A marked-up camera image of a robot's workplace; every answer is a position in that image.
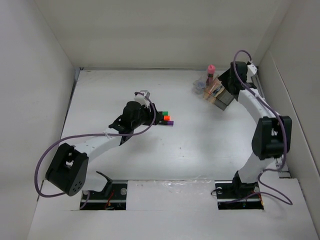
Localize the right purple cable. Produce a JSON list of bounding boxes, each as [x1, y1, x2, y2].
[[232, 49, 293, 206]]

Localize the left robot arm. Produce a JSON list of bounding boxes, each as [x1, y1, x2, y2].
[[45, 101, 163, 199]]

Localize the purple cap highlighter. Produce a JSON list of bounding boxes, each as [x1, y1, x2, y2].
[[158, 120, 174, 126]]

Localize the clear jar purple clips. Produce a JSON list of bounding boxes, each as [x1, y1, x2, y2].
[[193, 80, 206, 95]]

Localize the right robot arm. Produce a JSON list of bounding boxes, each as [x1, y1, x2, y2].
[[219, 61, 292, 199]]

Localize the pink capped bottle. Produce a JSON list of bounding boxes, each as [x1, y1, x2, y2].
[[205, 64, 216, 86]]

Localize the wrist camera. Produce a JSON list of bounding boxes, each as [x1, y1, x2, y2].
[[134, 90, 150, 108], [246, 61, 258, 78]]

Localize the teal gel pen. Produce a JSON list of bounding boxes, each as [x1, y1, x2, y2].
[[210, 86, 224, 97]]

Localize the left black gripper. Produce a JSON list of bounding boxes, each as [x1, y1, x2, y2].
[[131, 103, 161, 130]]

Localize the orange cap highlighter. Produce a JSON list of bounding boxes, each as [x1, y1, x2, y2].
[[163, 115, 171, 121]]

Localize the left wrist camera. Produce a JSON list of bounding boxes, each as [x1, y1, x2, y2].
[[134, 90, 150, 108]]

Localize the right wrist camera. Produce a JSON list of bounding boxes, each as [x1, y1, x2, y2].
[[246, 61, 258, 78]]

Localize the compartmented organizer tray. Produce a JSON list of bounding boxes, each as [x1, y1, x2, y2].
[[192, 72, 235, 111]]

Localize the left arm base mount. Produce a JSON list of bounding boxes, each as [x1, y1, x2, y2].
[[79, 180, 128, 211]]

